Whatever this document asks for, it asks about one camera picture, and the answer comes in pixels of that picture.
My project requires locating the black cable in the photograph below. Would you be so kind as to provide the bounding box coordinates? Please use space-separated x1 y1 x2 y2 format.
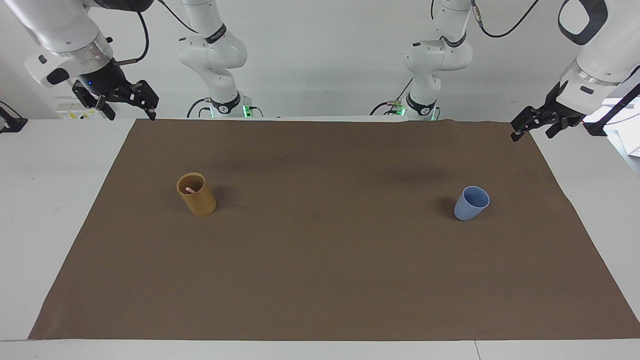
470 0 542 39
157 0 201 35
113 9 151 67
369 77 417 117
186 97 214 120

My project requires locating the black stand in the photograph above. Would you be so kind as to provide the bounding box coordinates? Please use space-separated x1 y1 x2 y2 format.
581 82 640 137
0 100 29 134

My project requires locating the blue cup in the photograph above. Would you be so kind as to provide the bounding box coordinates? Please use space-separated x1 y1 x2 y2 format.
453 185 491 222

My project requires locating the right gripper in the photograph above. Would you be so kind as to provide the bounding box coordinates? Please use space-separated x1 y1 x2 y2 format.
71 60 160 122

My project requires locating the white electrical box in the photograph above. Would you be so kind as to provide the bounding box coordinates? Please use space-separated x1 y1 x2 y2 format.
56 96 109 120

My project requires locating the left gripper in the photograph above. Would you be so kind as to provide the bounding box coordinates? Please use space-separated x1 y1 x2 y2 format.
509 81 586 143

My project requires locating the brown bamboo cup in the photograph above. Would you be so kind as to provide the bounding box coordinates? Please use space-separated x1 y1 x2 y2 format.
176 172 218 218

